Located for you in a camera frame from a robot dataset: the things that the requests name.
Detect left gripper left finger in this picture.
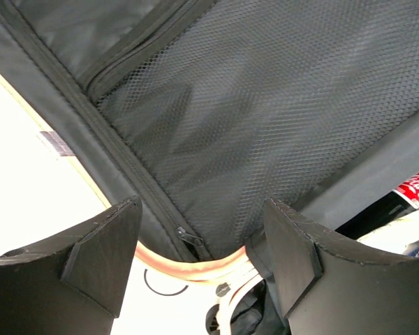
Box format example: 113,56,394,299
0,198,142,334

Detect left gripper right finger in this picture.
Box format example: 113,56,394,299
264,200,419,334

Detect cream green printed cloth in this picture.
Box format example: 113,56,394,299
358,210,419,254

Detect rear cola bottle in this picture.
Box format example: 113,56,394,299
336,172,419,239

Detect pink hard-shell suitcase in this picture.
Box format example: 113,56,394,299
0,1,419,334

